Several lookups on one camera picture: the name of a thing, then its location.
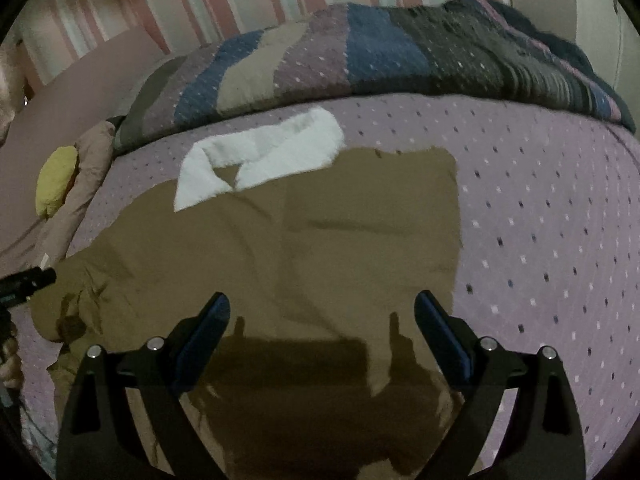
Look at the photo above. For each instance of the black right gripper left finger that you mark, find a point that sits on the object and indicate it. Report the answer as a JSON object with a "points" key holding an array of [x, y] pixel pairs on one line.
{"points": [[98, 437]]}

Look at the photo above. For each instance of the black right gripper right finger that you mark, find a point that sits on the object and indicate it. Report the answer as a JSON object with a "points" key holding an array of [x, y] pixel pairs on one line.
{"points": [[543, 439]]}

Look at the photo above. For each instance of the brown coat with white collar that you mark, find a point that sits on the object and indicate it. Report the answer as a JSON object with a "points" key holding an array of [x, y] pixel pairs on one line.
{"points": [[322, 373]]}

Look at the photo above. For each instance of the person's left hand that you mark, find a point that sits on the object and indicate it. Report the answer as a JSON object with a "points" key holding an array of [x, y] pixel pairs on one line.
{"points": [[11, 373]]}

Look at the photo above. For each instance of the yellow round cushion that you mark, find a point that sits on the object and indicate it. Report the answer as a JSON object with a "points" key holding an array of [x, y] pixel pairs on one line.
{"points": [[55, 180]]}

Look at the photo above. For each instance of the beige pink pillow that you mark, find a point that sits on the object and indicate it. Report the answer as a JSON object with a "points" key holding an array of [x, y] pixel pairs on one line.
{"points": [[26, 239]]}

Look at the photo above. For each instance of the striped patchwork folded quilt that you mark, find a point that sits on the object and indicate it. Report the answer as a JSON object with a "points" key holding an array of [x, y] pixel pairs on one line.
{"points": [[479, 48]]}

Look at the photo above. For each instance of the white wardrobe with stickers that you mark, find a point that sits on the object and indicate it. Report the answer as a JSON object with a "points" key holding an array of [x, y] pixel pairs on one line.
{"points": [[611, 42]]}

